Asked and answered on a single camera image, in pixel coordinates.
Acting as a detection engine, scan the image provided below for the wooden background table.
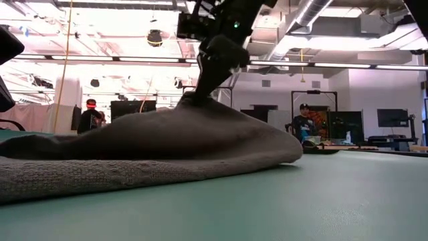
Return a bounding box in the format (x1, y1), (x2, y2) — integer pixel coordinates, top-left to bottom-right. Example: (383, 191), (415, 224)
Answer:
(302, 143), (381, 151)

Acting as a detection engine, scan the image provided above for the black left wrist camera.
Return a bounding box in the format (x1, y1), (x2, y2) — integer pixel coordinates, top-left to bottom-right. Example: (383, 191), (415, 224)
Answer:
(0, 25), (26, 66)

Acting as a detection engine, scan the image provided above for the long ceiling light bar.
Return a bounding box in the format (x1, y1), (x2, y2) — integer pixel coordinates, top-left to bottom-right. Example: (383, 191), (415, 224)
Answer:
(13, 55), (428, 72)

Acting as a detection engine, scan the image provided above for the smooth silver ceiling duct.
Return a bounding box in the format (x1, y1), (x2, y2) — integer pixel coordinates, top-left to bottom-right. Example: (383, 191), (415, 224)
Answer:
(267, 0), (335, 61)

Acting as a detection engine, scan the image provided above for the grey partition panel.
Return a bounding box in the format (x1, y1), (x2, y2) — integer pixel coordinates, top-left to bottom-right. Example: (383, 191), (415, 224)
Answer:
(266, 109), (292, 133)

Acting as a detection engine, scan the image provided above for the yellow hanging cord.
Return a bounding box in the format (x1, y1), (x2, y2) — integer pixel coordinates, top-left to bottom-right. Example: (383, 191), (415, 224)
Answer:
(300, 48), (307, 84)

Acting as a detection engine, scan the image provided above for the black monitor on stand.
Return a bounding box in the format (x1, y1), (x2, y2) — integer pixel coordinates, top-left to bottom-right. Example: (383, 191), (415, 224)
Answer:
(377, 108), (409, 129)

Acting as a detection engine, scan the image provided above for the dark monitor with green lights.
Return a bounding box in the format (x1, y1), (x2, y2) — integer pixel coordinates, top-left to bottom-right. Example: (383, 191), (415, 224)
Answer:
(329, 110), (364, 145)

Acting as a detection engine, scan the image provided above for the grey terry towel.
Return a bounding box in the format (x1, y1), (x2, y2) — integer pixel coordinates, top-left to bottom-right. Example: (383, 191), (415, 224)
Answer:
(0, 90), (304, 206)

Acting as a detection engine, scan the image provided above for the black round ceiling lamp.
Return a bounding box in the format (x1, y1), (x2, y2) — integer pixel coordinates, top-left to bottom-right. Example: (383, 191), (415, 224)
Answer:
(146, 29), (164, 48)

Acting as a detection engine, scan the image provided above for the person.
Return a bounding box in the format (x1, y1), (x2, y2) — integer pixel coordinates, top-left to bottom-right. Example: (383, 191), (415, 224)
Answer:
(290, 102), (317, 144)
(77, 98), (105, 135)

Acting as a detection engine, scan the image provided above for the black monitor stand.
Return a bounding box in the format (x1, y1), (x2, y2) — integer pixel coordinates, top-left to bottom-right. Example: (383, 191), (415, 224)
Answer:
(408, 113), (417, 140)

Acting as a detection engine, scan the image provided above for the yellow cable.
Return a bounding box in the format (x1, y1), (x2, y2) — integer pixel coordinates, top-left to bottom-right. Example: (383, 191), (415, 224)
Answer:
(53, 0), (74, 135)

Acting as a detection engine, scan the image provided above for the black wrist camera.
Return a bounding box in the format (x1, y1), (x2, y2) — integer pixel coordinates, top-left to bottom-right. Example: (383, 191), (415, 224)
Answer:
(0, 25), (26, 66)
(176, 12), (217, 42)

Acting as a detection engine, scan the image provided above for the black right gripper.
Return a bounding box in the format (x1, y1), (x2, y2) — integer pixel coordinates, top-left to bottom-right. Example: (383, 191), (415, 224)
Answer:
(193, 6), (255, 106)

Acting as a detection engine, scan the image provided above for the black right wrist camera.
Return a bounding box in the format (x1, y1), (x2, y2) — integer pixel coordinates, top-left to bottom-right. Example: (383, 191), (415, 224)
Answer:
(176, 12), (217, 42)

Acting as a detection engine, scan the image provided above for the pale curtain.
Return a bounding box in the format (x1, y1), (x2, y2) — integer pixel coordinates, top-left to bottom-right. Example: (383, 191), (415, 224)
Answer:
(0, 102), (76, 135)

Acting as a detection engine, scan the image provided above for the black rig frame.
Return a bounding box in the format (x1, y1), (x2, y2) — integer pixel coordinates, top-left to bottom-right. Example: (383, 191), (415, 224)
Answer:
(290, 89), (338, 113)

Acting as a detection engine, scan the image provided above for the black low desk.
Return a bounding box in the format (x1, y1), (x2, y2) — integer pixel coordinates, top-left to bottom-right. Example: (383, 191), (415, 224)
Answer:
(367, 135), (419, 151)

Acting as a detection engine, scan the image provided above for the black partition panel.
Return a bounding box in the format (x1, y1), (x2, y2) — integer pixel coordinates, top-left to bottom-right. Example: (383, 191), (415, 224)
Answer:
(239, 104), (278, 123)

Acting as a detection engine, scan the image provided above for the green table mat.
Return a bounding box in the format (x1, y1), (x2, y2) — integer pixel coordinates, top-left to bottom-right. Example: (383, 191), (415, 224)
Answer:
(0, 129), (428, 241)

